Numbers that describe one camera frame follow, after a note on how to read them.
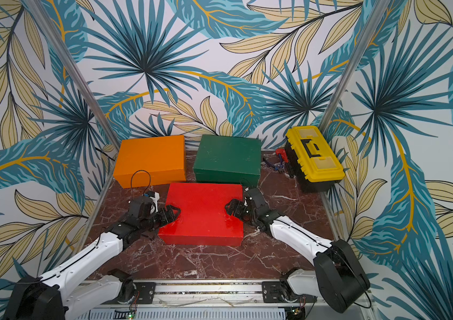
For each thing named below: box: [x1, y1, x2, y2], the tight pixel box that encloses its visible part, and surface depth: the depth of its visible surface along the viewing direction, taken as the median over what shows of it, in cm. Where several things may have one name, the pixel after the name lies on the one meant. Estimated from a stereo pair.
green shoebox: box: [193, 134, 262, 188], surface depth 103 cm
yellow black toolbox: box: [285, 125, 346, 193], surface depth 98 cm
